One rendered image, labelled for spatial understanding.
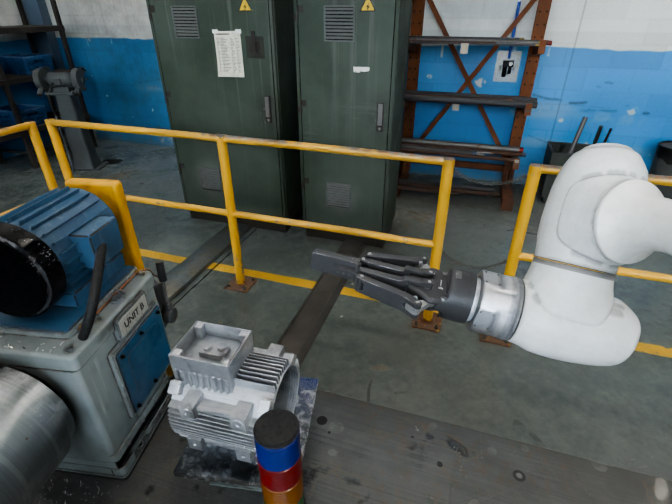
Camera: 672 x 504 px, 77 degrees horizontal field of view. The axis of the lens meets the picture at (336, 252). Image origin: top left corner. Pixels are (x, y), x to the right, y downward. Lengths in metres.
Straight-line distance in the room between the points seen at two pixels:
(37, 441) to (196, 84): 3.04
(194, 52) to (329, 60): 1.05
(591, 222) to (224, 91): 3.13
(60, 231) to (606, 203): 0.89
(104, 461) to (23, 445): 0.25
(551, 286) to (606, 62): 4.41
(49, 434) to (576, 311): 0.84
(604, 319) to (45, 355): 0.88
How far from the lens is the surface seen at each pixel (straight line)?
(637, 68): 5.03
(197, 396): 0.85
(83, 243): 0.94
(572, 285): 0.61
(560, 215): 0.62
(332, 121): 3.16
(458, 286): 0.60
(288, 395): 0.96
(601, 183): 0.61
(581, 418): 2.45
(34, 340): 0.97
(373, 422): 1.13
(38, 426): 0.90
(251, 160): 3.53
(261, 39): 3.28
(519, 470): 1.13
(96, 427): 1.01
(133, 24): 6.41
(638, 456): 2.43
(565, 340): 0.62
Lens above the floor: 1.69
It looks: 30 degrees down
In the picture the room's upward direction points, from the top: straight up
